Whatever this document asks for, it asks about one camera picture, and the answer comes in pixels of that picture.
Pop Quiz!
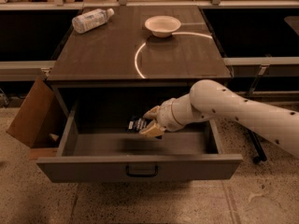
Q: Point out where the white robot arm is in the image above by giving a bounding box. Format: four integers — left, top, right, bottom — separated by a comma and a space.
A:
140, 79, 299, 157

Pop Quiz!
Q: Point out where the black drawer handle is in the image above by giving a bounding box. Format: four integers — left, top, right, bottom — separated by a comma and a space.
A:
125, 165, 159, 178

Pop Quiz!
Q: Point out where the clear plastic water bottle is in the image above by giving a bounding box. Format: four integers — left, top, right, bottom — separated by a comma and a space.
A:
72, 8, 114, 34

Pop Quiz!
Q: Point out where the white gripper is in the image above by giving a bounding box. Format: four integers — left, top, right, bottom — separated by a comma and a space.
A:
139, 98, 183, 137

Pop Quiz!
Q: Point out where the dark rxbar blueberry wrapper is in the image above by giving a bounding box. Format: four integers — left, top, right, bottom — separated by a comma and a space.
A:
127, 116, 151, 134

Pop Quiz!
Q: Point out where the open grey top drawer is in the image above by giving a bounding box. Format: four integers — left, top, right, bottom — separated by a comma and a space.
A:
36, 102, 244, 183

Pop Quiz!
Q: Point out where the white bowl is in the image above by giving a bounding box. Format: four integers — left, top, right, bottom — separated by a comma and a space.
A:
145, 16, 181, 38

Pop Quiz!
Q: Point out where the black cart base leg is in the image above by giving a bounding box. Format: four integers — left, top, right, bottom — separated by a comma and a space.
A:
248, 130, 267, 164

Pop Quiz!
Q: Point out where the brown cardboard box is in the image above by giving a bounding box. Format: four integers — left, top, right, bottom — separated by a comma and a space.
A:
7, 78, 66, 160

